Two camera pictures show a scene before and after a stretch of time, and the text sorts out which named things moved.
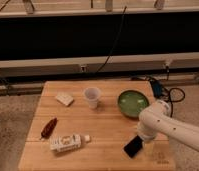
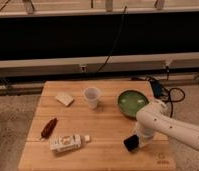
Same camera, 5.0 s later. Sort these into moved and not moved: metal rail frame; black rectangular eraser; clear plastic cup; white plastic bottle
Moved: black rectangular eraser
Not moved: clear plastic cup; metal rail frame; white plastic bottle
